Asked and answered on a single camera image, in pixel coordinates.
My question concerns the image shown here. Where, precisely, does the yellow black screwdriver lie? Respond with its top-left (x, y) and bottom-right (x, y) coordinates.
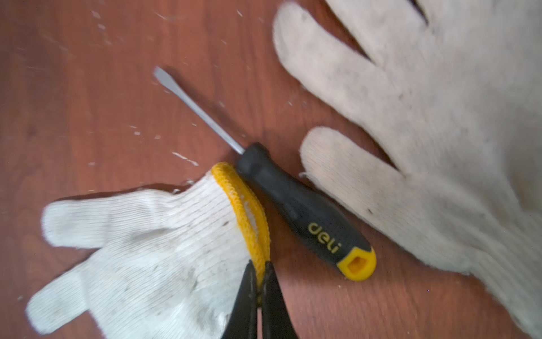
top-left (153, 66), bottom-right (377, 281)

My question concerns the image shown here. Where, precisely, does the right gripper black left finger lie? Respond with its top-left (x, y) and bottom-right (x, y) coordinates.
top-left (221, 261), bottom-right (258, 339)

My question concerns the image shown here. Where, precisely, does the white glove red cuff right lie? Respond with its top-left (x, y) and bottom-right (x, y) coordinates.
top-left (273, 1), bottom-right (541, 338)

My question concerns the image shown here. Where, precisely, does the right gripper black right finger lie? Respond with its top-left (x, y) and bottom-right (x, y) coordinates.
top-left (261, 261), bottom-right (299, 339)

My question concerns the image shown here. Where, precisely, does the white glove yellow cuff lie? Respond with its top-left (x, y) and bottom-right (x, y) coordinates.
top-left (26, 162), bottom-right (270, 338)

